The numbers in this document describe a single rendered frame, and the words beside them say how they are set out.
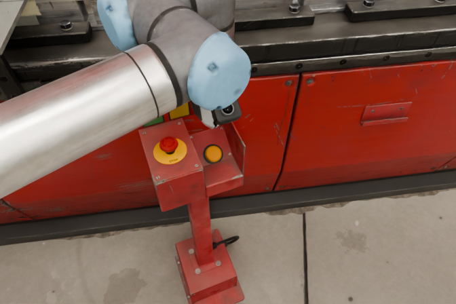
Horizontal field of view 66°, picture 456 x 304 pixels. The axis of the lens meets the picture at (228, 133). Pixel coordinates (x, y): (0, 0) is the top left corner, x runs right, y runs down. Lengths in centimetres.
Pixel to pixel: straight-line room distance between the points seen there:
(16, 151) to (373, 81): 94
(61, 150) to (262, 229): 126
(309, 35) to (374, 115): 39
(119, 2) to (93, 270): 123
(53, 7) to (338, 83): 76
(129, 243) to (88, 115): 124
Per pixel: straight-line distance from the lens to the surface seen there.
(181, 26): 39
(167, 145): 73
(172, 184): 74
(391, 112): 122
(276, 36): 91
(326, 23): 99
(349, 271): 153
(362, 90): 110
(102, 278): 152
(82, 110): 33
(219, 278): 132
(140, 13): 44
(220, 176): 80
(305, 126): 113
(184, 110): 81
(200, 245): 117
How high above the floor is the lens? 137
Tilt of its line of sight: 49 degrees down
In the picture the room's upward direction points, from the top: straight up
